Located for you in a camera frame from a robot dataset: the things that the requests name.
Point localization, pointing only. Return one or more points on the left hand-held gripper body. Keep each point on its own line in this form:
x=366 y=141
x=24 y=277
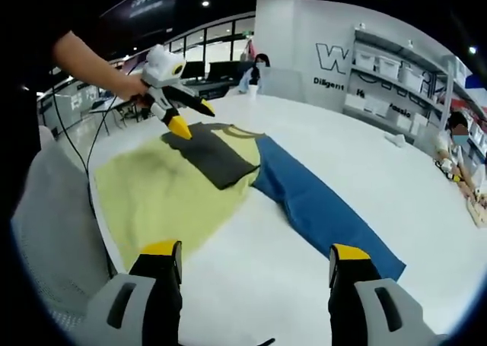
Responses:
x=161 y=70

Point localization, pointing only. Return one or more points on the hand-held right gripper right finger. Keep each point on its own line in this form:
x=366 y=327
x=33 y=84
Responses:
x=346 y=285

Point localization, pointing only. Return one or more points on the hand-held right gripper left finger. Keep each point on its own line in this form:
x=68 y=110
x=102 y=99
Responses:
x=163 y=285

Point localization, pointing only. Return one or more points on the yellow and grey garment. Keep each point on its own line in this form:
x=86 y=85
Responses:
x=152 y=194

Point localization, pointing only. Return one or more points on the pink hanging garment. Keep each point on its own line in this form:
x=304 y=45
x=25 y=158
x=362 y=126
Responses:
x=249 y=51

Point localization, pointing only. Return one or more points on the person's left hand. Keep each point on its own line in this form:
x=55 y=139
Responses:
x=131 y=87

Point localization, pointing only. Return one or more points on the black computer monitor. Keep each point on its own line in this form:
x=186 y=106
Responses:
x=226 y=71
x=195 y=71

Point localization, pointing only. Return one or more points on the grey counter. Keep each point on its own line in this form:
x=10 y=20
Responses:
x=220 y=89

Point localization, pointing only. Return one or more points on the dark hanging banner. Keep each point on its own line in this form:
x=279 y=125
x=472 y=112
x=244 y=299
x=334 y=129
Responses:
x=148 y=11

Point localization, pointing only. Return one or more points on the white cup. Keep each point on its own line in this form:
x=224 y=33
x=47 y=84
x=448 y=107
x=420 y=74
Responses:
x=253 y=90

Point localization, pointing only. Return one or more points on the grey mesh office chair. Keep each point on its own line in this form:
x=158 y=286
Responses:
x=57 y=228

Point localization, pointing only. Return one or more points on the person's black shirt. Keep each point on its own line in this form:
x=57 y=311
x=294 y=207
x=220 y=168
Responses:
x=34 y=95

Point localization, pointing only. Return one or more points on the beige wooden board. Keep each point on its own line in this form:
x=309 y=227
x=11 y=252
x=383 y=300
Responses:
x=477 y=213

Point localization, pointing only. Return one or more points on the white crumpled tissue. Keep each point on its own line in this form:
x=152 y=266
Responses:
x=395 y=140

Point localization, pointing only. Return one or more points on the row of white storage boxes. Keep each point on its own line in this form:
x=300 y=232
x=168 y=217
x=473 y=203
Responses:
x=388 y=66

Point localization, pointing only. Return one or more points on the grey metal shelf rack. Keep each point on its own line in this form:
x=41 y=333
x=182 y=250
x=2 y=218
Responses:
x=399 y=46

